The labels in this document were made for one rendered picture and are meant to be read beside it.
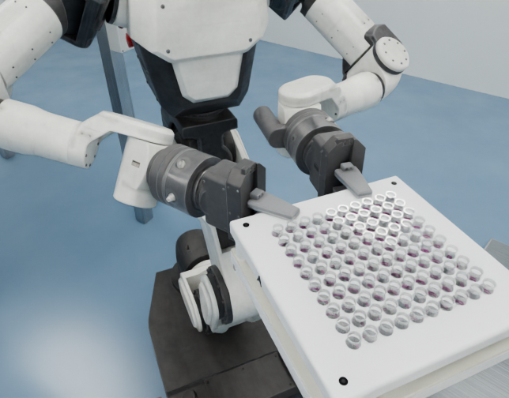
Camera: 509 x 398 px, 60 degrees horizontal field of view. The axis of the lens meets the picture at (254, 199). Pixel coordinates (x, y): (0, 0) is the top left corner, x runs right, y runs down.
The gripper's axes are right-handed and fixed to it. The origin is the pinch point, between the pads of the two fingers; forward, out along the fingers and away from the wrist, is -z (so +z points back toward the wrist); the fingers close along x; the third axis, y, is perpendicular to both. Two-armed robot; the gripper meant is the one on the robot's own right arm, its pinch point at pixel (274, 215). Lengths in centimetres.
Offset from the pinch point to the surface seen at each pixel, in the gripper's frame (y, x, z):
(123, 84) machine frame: -69, 30, 113
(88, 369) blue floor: -2, 102, 75
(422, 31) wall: -323, 60, 70
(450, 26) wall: -322, 54, 51
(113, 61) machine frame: -66, 20, 113
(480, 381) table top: -5.7, 18.5, -28.1
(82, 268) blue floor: -31, 100, 116
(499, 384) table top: -6.8, 18.5, -30.3
